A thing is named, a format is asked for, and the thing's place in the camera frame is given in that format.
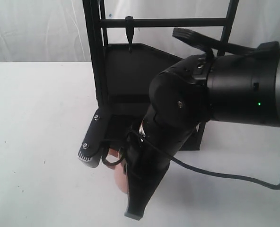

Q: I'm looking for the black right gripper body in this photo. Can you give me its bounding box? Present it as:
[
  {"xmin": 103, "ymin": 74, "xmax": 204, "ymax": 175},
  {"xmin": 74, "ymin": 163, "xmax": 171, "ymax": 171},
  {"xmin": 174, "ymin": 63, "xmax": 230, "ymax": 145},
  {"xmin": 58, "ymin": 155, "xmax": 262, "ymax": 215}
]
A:
[{"xmin": 140, "ymin": 55, "xmax": 213, "ymax": 155}]

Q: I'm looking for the terracotta pink ceramic mug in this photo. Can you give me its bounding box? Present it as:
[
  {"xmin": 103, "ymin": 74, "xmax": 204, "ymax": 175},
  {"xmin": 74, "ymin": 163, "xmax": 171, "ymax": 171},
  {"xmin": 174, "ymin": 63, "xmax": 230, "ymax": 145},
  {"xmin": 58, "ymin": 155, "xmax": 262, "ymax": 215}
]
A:
[{"xmin": 106, "ymin": 148, "xmax": 128, "ymax": 193}]

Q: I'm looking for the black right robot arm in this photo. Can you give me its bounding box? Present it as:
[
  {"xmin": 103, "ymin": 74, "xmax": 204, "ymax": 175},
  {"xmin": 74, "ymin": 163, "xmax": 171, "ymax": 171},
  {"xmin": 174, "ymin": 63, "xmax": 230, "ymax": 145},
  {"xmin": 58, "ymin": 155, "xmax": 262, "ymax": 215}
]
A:
[{"xmin": 125, "ymin": 50, "xmax": 280, "ymax": 220}]

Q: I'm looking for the dark object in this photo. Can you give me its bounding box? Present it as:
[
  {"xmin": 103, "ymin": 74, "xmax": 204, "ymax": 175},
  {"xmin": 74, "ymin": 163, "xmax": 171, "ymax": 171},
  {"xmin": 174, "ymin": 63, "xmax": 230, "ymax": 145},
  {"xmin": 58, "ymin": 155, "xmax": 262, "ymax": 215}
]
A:
[{"xmin": 125, "ymin": 16, "xmax": 134, "ymax": 53}]

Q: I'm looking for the black metal shelf rack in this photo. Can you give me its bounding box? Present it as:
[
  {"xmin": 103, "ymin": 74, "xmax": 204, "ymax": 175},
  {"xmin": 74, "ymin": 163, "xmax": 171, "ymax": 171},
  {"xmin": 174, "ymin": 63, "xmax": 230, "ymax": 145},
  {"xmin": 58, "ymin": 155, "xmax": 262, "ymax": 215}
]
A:
[{"xmin": 83, "ymin": 0, "xmax": 239, "ymax": 140}]

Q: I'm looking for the grey camera cable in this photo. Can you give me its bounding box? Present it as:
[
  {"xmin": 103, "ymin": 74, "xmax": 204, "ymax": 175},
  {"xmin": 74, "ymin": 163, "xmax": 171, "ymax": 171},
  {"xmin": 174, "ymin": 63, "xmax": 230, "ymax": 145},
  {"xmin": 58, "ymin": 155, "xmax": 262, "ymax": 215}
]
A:
[{"xmin": 102, "ymin": 132, "xmax": 280, "ymax": 191}]

